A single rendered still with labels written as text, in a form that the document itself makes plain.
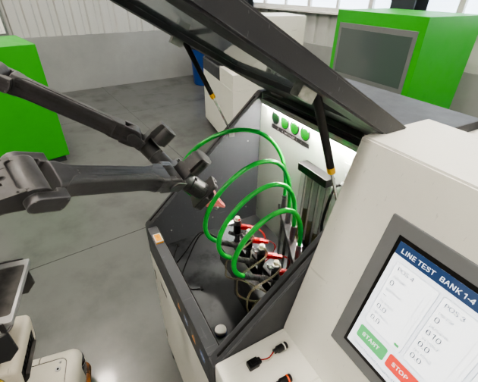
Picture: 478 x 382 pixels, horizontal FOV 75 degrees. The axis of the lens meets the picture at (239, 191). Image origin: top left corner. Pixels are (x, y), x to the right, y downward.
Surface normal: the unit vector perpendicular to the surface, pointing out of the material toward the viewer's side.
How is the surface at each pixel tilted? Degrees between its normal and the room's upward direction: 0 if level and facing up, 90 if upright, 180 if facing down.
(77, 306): 0
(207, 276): 0
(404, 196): 76
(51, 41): 90
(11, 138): 90
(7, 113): 90
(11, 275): 0
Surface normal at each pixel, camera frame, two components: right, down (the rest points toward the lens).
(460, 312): -0.85, 0.05
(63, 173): 0.67, -0.65
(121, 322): 0.01, -0.84
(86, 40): 0.56, 0.46
